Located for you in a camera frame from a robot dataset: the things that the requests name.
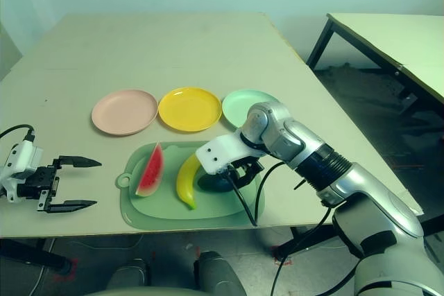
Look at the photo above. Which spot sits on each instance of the black table leg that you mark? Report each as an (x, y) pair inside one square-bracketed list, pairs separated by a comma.
[(34, 254), (298, 244)]

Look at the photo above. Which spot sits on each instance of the yellow plate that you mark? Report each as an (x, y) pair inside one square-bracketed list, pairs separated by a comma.
[(190, 110)]

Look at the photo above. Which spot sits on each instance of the grey robot leg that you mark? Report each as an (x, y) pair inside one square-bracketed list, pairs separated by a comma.
[(218, 275), (130, 275)]

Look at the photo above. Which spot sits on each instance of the dark green avocado toy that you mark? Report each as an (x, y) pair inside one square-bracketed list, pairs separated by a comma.
[(211, 185)]

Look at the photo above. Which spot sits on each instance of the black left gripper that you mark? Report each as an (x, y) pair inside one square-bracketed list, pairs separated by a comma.
[(38, 185)]

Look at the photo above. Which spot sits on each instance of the yellow banana toy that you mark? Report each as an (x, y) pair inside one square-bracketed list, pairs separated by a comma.
[(185, 181)]

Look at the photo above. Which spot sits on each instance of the beige side table black legs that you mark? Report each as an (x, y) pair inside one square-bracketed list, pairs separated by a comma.
[(381, 32)]

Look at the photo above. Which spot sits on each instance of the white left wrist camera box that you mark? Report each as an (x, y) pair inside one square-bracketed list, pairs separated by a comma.
[(24, 157)]

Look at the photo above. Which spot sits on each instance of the grey left robot leg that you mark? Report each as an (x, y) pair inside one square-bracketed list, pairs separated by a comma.
[(130, 275)]

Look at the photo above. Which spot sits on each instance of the grey right robot leg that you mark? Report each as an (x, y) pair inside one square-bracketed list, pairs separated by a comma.
[(218, 275)]

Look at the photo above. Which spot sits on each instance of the watermelon slice toy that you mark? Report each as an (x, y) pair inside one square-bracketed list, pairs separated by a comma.
[(151, 173)]

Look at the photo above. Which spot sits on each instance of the pink plate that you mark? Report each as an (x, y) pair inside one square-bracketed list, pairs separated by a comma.
[(125, 112)]

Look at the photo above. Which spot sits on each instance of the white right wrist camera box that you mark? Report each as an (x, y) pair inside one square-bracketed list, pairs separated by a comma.
[(222, 152)]

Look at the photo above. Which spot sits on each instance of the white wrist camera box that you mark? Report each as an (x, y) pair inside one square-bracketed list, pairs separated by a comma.
[(24, 157), (222, 152)]

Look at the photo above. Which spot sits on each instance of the green cutting mat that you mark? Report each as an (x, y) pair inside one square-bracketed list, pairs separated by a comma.
[(166, 211)]

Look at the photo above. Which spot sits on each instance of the mint green plate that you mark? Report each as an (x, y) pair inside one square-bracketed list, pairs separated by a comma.
[(236, 105)]

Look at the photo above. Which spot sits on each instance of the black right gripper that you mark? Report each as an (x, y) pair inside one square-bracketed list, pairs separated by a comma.
[(248, 165)]

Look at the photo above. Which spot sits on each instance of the pale robot torso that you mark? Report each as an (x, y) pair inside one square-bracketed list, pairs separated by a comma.
[(138, 292)]

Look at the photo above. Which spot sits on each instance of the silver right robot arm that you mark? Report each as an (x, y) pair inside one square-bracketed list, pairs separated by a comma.
[(312, 150)]

